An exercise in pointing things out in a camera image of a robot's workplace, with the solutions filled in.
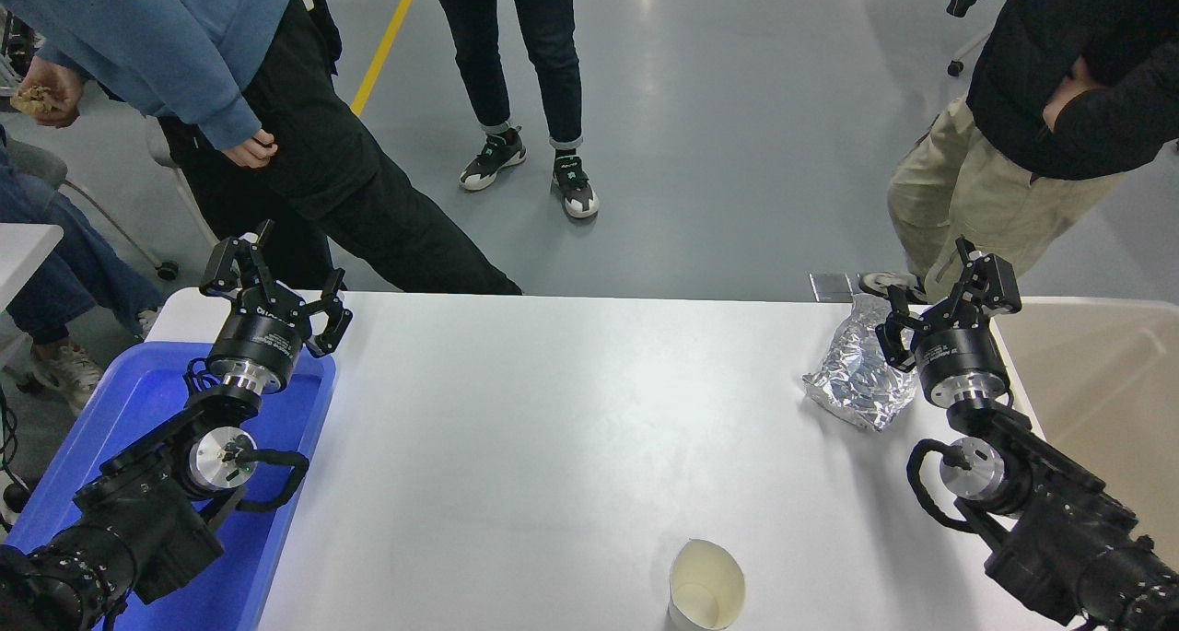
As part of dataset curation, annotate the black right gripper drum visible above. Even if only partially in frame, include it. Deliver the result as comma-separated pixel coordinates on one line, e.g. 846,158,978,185
912,321,1010,403

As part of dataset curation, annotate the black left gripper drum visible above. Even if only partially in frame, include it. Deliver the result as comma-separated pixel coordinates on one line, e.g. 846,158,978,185
206,303,307,385

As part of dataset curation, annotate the cream paper cup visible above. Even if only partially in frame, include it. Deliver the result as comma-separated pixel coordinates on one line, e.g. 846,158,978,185
668,539,746,631

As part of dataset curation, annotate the large pale dustbin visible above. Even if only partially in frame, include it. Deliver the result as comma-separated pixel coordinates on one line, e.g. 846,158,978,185
995,297,1179,567

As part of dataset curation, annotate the person's left hand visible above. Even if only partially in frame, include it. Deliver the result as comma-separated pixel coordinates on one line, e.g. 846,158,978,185
221,129,279,169

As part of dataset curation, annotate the person's hand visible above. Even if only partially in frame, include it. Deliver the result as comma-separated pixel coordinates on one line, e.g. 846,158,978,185
1043,57,1102,134

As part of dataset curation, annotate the person's right hand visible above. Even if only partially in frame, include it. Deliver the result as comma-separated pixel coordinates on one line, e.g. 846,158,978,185
17,57,86,129

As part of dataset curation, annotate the crumpled silver foil tray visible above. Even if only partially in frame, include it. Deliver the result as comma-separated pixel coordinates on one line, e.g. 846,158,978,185
801,292,922,432

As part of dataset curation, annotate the blue plastic tray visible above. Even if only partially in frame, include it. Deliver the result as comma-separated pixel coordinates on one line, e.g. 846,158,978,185
5,341,337,631

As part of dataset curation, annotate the person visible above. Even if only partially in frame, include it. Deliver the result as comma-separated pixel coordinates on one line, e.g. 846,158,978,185
0,124,169,417
0,0,523,296
887,0,1179,302
416,0,601,220

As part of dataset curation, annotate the small white side table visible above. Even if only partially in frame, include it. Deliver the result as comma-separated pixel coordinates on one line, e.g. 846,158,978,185
0,223,64,311

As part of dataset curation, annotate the black equipment stand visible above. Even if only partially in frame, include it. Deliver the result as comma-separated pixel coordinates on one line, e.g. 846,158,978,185
0,9,42,88

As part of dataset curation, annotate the black floor cable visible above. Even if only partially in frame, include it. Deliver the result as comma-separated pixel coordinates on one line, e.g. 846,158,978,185
0,387,34,526

